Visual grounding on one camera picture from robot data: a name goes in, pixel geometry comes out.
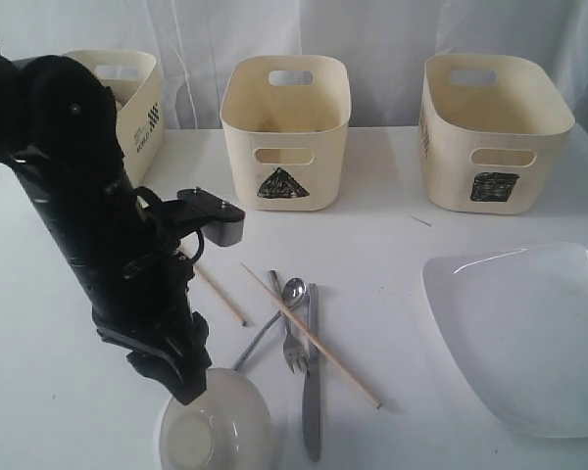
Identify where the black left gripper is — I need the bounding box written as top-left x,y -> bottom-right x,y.
92,305 -> 212,405

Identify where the white ceramic bowl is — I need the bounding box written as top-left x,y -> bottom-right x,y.
154,368 -> 273,469

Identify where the steel fork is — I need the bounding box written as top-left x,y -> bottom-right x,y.
269,270 -> 307,373

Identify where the steel table knife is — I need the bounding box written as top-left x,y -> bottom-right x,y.
302,283 -> 322,462

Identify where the wooden chopstick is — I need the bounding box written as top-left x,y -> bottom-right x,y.
240,263 -> 382,409
192,263 -> 248,327

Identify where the steel spoon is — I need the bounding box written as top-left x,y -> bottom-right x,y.
232,278 -> 308,372

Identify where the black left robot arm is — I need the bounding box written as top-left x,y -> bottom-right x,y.
0,54 -> 211,404

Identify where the cream bin with triangle mark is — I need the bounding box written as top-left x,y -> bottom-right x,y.
220,55 -> 352,212

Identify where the cream bin with circle mark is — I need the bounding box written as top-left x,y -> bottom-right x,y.
66,50 -> 165,186

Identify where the white square plate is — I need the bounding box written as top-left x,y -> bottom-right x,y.
421,242 -> 588,439

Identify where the white backdrop curtain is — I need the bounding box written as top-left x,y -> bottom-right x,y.
0,1 -> 588,132

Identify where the cream bin with square mark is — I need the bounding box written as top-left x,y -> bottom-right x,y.
418,54 -> 575,215

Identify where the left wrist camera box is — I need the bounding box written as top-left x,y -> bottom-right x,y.
177,187 -> 246,248

